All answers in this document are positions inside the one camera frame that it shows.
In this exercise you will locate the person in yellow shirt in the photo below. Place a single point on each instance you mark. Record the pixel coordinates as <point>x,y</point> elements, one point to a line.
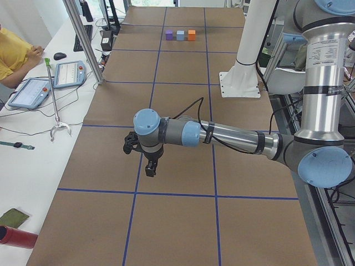
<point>18,57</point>

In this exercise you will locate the purple foam block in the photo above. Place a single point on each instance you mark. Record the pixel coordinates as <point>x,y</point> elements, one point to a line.
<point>169,35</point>

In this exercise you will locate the teach pendant tablet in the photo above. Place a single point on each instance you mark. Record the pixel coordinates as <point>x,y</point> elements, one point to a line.
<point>31,94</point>
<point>69,74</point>

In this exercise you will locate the light blue foam block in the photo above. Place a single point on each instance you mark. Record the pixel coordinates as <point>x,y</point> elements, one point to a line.
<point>180,35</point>

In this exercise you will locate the near teach pendant tablet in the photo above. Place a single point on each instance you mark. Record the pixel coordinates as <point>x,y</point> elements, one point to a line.
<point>31,94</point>

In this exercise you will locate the orange foam block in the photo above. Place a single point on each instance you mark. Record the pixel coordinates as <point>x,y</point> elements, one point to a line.
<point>191,35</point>

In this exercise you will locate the aluminium frame post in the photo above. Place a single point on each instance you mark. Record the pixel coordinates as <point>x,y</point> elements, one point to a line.
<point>76,21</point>

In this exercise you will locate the green strap smartwatch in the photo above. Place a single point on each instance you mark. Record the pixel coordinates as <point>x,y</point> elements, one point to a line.
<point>18,145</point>

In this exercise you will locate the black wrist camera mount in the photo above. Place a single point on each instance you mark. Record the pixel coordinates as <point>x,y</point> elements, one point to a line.
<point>131,143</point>

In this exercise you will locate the black monitor stand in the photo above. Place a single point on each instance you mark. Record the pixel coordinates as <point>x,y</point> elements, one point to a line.
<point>110,16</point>

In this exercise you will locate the reacher grabber tool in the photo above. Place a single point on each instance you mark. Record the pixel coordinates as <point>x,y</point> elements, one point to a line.
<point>59,124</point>

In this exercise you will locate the black box with label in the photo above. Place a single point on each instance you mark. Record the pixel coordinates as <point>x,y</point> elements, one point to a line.
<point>107,40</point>

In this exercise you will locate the red bottle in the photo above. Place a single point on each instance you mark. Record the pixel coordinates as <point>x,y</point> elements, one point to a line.
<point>17,238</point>

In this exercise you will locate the olive green bean bag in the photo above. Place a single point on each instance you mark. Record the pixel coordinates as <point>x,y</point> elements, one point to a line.
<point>13,218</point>

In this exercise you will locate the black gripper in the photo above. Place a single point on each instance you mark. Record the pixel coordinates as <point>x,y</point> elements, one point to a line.
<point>151,157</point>

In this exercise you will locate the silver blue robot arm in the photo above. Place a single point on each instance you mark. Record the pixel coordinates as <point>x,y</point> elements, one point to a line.
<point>315,152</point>

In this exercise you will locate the black computer mouse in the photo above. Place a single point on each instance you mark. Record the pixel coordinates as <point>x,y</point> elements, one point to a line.
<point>59,56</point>

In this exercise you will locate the white chair seat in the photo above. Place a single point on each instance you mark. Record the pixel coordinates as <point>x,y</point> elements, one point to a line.
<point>286,81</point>

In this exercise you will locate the far teach pendant tablet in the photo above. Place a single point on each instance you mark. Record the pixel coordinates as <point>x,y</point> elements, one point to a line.
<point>69,74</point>

